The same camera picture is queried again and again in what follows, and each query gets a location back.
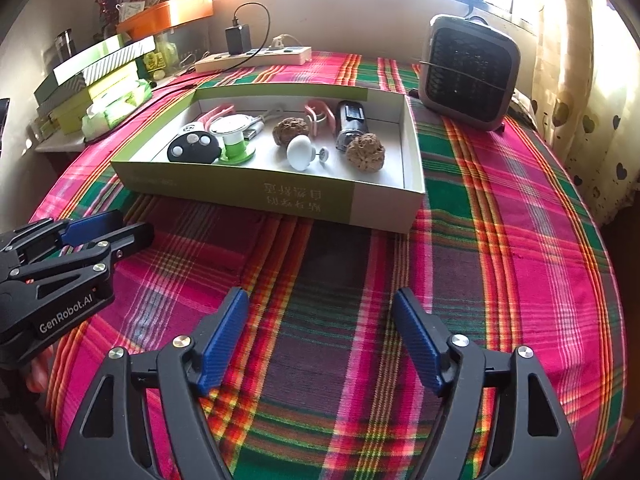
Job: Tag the clear plastic container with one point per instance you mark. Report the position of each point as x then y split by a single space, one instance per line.
192 42

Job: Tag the black window clip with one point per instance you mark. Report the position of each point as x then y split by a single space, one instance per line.
480 1

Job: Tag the green white round holder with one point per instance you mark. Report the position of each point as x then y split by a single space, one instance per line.
230 127

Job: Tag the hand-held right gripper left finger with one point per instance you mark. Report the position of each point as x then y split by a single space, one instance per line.
222 345

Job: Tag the black bike light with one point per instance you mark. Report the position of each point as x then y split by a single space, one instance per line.
350 120

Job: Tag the dark green patterned box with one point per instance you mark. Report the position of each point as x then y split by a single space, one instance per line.
55 87

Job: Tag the grey portable fan heater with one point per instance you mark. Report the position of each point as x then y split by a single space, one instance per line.
465 70

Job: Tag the person's left hand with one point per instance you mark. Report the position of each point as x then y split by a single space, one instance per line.
40 372

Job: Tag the white side table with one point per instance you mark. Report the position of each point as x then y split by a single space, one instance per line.
55 144

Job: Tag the white plug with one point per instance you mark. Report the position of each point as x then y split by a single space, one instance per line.
280 44

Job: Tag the green white flat box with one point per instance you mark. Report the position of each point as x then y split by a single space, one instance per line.
85 62

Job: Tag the black charger adapter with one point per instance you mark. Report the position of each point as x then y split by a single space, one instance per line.
237 39

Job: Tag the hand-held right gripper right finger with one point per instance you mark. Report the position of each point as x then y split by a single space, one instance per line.
422 345

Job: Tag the yellow-green box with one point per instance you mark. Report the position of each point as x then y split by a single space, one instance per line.
75 115

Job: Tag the brown walnut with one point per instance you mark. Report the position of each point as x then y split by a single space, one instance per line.
365 152
289 130

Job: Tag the black metal cup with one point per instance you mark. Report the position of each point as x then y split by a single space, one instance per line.
65 45

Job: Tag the green tissue pack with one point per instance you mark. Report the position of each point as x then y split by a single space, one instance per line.
117 107

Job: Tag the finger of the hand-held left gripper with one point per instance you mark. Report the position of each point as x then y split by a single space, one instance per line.
130 240
90 227

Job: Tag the grey striped box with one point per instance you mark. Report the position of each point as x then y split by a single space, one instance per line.
127 57

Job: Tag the heart print curtain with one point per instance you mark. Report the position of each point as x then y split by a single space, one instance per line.
575 110

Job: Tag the orange tray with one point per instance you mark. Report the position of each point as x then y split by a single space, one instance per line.
170 15

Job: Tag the green white cardboard box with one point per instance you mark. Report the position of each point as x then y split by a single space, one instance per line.
300 200

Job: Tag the white power strip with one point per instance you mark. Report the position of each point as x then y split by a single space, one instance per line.
260 57

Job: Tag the plaid tablecloth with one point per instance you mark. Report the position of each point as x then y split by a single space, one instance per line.
500 260

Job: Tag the small yellow-green packet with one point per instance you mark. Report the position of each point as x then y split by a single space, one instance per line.
160 57

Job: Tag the small green carton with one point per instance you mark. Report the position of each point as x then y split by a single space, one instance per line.
45 125

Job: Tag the black key fob remote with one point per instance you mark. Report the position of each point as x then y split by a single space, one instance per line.
207 152

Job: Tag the white bottle cap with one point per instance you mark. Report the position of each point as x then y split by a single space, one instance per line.
189 129

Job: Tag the white round knob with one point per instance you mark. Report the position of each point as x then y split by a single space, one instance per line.
300 154

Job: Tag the pink clip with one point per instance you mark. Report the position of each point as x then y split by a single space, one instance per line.
217 111

